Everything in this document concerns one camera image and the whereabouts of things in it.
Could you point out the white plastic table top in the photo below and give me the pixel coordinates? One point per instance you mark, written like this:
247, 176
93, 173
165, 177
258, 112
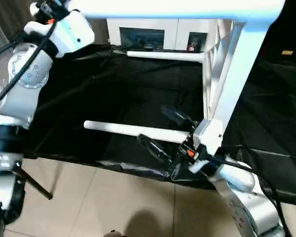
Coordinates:
232, 74

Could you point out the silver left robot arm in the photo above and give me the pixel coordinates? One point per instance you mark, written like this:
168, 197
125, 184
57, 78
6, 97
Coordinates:
27, 66

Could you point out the black mat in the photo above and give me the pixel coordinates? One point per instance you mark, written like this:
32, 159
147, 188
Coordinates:
113, 93

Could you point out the small red white figurine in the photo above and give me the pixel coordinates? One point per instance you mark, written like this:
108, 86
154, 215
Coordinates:
193, 45

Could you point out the white cabinet with glass doors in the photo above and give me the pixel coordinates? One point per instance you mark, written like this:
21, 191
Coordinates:
177, 32

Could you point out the black stand leg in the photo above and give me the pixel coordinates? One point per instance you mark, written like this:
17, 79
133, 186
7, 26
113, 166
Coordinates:
37, 184

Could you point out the small yellow label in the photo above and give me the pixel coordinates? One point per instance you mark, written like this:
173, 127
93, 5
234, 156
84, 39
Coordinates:
286, 52

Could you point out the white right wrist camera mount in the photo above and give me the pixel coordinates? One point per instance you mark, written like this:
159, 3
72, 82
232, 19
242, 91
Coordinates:
209, 135

